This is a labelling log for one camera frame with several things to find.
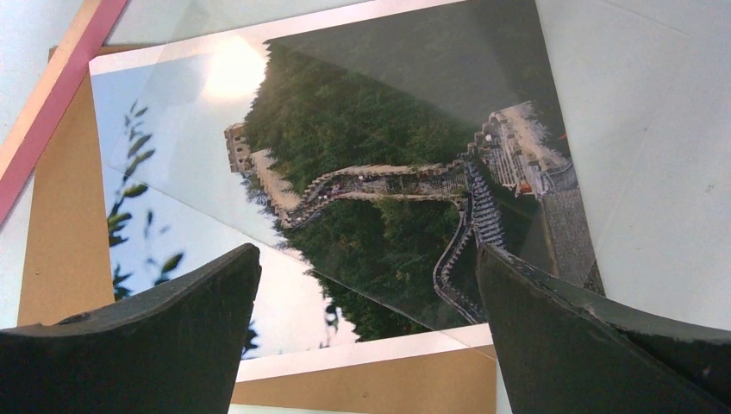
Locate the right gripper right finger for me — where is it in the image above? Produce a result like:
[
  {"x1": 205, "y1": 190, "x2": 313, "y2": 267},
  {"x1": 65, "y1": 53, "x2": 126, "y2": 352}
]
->
[{"x1": 476, "y1": 245, "x2": 730, "y2": 413}]

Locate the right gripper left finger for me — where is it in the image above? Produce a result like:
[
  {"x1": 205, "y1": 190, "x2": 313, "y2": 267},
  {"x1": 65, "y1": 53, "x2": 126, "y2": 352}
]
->
[{"x1": 1, "y1": 244, "x2": 262, "y2": 413}]

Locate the clear acrylic sheet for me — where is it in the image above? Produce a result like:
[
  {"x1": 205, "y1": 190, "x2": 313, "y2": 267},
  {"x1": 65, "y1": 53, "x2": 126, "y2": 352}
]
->
[{"x1": 105, "y1": 0, "x2": 572, "y2": 333}]

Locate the pink wooden photo frame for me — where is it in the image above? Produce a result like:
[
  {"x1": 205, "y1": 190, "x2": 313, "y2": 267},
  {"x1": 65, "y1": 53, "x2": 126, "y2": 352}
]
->
[{"x1": 1, "y1": 0, "x2": 127, "y2": 222}]

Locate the Great Wall photo print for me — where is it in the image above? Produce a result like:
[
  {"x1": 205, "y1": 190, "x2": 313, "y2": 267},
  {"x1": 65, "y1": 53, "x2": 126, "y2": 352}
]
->
[{"x1": 88, "y1": 0, "x2": 607, "y2": 383}]

